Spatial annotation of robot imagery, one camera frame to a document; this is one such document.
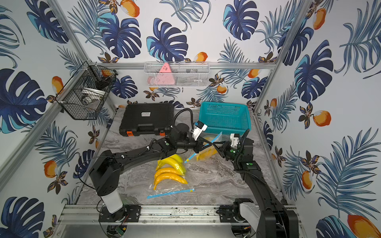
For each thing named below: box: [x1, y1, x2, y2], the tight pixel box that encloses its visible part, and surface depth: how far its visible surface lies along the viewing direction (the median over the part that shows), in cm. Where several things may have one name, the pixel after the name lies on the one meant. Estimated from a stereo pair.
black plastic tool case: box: [119, 102, 175, 137], surface depth 108 cm
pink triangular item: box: [150, 62, 176, 86], surface depth 92 cm
